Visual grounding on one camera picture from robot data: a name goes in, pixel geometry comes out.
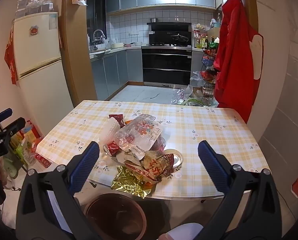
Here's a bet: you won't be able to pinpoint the row of condiment bottles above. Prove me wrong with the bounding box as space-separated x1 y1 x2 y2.
194 35 221 51

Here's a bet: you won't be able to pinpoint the cream refrigerator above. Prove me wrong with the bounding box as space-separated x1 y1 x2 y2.
12 12 74 140

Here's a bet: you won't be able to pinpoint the pile of plastic bags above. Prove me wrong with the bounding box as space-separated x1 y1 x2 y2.
171 85 218 107

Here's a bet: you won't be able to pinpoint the brown round trash bin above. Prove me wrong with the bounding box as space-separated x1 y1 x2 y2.
83 193 148 240

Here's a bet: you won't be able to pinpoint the dark red snack wrapper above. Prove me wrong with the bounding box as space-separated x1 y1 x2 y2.
104 141 122 157
108 114 126 128

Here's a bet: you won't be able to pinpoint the black wire storage rack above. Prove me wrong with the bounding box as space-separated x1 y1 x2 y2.
201 49 221 98

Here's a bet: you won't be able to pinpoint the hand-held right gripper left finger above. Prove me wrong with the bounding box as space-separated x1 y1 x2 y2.
15 141 101 240

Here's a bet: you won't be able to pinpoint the yellow checkered tablecloth table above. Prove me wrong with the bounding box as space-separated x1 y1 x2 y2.
35 100 264 201

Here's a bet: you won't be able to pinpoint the gold foil wrapper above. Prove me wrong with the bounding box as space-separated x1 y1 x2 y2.
111 165 152 199

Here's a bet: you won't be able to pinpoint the grey lower cabinets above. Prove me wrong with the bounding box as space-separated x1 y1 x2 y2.
90 49 143 101

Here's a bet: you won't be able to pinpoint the dark kitchen window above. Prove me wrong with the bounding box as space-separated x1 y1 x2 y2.
86 0 107 38

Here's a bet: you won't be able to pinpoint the black built-in oven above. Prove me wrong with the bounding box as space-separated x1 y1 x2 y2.
141 45 193 87

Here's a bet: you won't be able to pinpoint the black range hood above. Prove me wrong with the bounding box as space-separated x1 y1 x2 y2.
147 22 192 46

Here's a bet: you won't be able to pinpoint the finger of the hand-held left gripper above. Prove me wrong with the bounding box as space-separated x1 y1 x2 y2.
0 117 26 143
0 108 13 130

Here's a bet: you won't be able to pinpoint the red hanging decoration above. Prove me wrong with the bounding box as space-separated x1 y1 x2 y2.
4 27 20 85

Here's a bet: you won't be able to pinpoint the clear plastic containers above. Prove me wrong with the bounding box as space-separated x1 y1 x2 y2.
15 0 55 16

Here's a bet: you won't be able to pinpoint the red apron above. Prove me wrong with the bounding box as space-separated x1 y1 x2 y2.
213 0 264 125

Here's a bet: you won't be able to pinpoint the metal can lid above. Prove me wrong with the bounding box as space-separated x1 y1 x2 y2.
164 149 184 168

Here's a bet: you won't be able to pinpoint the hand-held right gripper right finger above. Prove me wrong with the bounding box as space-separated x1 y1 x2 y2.
197 140 283 240

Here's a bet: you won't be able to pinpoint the person's right leg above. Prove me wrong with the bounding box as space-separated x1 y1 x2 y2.
160 224 205 240

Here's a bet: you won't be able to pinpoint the clear plastic packaging bag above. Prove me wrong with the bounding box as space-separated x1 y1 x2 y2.
114 114 165 158

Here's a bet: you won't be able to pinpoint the red yellow wrapper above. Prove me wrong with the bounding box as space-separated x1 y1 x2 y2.
124 150 175 183

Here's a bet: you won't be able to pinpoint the red snack pack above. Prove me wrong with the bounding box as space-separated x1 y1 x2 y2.
34 153 52 169

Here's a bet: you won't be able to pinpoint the pile of snack bags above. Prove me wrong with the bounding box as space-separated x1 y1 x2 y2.
3 120 43 180

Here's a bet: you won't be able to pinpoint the chrome kitchen faucet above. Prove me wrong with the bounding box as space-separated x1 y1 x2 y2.
93 29 106 51

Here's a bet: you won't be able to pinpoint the wooden door frame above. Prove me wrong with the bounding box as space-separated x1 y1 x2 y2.
58 0 98 108

